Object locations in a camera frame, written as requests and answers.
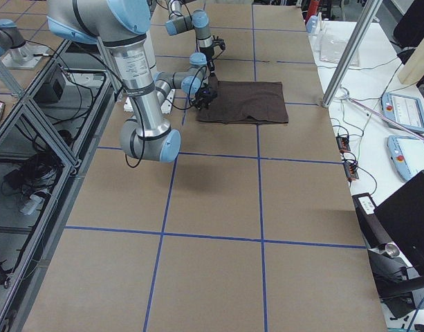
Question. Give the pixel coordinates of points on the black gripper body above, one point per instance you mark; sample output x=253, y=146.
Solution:
x=210, y=66
x=202, y=100

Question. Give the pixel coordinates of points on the dark brown t-shirt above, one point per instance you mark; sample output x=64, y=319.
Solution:
x=257, y=103

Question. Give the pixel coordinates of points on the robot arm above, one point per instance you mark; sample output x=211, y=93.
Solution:
x=122, y=27
x=181, y=20

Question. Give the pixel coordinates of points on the red fire extinguisher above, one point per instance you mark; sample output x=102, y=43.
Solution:
x=312, y=7

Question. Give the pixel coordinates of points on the clear plastic tray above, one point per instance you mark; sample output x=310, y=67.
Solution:
x=328, y=47

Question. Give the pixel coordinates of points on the upper relay module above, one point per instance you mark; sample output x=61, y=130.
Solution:
x=343, y=144

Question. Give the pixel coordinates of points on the relay module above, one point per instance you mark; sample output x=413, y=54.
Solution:
x=343, y=144
x=351, y=170

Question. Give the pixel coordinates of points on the lower relay module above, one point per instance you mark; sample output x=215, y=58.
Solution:
x=351, y=170

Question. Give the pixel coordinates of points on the upper teach pendant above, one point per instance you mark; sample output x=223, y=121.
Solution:
x=405, y=110

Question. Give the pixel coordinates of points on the teach pendant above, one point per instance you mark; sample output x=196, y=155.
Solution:
x=407, y=155
x=405, y=110

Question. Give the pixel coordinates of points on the wooden board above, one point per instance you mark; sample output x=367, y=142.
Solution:
x=413, y=70

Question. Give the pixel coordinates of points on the lower teach pendant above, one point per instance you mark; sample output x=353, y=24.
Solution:
x=407, y=155

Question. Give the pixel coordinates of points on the black box with label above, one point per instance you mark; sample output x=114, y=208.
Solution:
x=370, y=226

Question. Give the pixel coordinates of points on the black monitor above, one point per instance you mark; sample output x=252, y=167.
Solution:
x=402, y=217

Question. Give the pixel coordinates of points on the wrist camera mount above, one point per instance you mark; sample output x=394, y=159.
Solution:
x=218, y=42
x=205, y=96

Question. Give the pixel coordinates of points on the aluminium extrusion post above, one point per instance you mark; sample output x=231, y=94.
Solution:
x=365, y=19

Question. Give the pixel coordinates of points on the aluminium frame table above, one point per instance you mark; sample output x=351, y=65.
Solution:
x=48, y=135

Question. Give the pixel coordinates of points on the black camera stand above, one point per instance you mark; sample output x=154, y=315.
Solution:
x=400, y=287

